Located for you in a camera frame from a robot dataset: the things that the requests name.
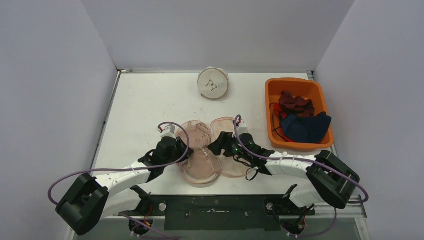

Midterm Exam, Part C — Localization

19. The floral mesh laundry bag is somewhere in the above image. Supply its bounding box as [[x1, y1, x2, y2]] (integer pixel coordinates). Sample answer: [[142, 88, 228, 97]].
[[174, 116, 253, 185]]

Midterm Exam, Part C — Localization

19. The beige pink lace bra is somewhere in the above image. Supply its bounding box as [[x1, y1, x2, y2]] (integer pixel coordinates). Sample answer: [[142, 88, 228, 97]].
[[175, 120, 221, 185]]

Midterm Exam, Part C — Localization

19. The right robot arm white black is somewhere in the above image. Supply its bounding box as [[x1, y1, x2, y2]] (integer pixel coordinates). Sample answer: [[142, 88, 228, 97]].
[[208, 132, 360, 215]]

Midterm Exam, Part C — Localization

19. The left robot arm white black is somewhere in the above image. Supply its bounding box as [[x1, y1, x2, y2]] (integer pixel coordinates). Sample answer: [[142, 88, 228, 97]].
[[55, 136, 194, 236]]

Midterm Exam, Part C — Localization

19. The round white mesh laundry bag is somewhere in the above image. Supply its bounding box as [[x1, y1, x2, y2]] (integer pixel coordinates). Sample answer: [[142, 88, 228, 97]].
[[196, 67, 230, 100]]

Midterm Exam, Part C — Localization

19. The navy blue garment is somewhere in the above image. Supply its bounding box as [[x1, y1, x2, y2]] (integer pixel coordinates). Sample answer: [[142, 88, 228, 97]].
[[279, 112, 332, 144]]

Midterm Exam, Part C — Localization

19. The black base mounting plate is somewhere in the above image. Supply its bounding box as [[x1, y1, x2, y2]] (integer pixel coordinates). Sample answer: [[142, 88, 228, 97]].
[[127, 195, 315, 231]]

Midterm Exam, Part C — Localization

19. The maroon garment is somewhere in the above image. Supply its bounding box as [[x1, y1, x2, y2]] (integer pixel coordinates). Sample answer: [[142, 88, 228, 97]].
[[278, 91, 315, 118]]

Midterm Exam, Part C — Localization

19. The orange plastic bin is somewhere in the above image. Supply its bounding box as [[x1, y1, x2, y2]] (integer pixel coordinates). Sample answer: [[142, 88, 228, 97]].
[[264, 77, 334, 152]]

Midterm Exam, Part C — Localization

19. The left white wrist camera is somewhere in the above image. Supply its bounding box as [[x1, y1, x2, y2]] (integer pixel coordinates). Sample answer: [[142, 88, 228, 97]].
[[160, 124, 176, 139]]

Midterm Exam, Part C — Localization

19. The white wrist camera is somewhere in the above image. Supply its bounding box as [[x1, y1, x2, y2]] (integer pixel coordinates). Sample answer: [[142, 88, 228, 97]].
[[235, 119, 248, 136], [160, 124, 176, 139]]

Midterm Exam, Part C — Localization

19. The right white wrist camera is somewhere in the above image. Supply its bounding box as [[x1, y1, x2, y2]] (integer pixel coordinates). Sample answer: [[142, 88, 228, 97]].
[[235, 119, 248, 136]]

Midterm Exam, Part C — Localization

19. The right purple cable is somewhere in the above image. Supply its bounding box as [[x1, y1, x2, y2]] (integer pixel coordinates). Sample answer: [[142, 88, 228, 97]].
[[232, 114, 370, 238]]

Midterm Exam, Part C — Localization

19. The purple cable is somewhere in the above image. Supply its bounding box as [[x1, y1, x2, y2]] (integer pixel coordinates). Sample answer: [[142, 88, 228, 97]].
[[47, 121, 191, 240], [232, 114, 370, 238]]

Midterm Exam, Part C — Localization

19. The red black strappy garment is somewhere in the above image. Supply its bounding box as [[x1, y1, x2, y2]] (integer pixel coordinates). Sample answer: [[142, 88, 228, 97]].
[[269, 102, 294, 143]]

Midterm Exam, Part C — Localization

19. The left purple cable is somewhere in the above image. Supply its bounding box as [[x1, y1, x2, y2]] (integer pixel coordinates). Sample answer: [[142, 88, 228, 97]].
[[47, 121, 191, 240]]

